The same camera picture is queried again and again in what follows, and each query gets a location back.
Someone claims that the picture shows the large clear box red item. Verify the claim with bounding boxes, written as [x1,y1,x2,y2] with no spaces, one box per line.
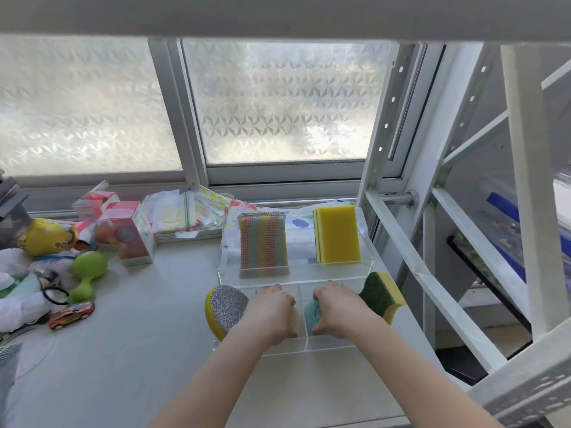
[94,201,157,267]

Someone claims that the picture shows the black hair tie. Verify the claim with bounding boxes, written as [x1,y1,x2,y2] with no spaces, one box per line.
[40,284,70,306]

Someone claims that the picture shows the person's right hand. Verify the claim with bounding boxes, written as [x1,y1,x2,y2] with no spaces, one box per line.
[310,281,381,340]

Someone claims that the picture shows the yellow rectangular sponge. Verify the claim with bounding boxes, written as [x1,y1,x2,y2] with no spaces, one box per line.
[313,204,362,265]

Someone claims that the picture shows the red toy car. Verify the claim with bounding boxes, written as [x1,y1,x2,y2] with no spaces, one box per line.
[47,300,96,331]

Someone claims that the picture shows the person's left hand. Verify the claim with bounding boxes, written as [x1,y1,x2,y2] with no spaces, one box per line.
[240,284,299,347]

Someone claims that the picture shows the white plastic bags heap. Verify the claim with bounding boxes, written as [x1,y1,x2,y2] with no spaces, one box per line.
[0,248,74,335]

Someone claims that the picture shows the silver glitter yellow sponge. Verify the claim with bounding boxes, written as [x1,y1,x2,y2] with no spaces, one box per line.
[205,284,250,342]

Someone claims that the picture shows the green maraca toy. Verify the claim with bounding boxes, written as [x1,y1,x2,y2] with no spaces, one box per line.
[66,250,109,305]

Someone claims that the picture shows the small clear box red item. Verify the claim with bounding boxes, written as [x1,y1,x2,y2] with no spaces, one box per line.
[72,181,120,224]

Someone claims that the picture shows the green and yellow scouring sponge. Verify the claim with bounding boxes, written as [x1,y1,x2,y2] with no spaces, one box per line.
[359,271,407,326]

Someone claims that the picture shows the white overhead shelf board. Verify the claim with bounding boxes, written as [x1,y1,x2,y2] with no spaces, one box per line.
[0,0,571,44]

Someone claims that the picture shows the dark grey object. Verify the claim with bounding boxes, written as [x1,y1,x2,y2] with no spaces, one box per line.
[0,168,31,251]

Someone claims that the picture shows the clear acrylic organizer tray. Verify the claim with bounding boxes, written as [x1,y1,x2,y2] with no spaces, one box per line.
[216,207,376,358]

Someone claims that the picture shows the teal round scrubber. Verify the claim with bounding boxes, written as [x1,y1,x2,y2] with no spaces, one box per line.
[303,300,325,335]

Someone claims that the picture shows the white metal shelf rack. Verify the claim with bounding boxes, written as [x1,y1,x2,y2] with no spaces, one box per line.
[356,40,571,428]

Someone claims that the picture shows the frosted glass sliding window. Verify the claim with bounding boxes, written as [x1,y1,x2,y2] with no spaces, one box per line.
[0,34,447,214]

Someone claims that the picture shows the clear storage bin blue handle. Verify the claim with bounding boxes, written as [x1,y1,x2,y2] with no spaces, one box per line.
[470,167,571,286]

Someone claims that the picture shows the rainbow striped mesh sponge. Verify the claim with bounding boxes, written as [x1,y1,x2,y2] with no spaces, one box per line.
[238,212,291,279]

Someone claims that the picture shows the person's left forearm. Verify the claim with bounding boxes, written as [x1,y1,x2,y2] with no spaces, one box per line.
[148,336,288,428]

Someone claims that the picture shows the yellow round toy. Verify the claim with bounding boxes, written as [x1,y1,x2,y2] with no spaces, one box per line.
[17,218,79,257]

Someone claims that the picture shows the clear zip bags pile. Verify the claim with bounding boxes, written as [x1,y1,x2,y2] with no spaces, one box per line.
[142,186,234,240]

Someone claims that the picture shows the person's right forearm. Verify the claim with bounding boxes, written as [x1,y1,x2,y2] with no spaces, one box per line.
[332,317,506,428]

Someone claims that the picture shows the black flat tray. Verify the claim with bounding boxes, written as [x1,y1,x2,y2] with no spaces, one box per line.
[447,235,532,333]

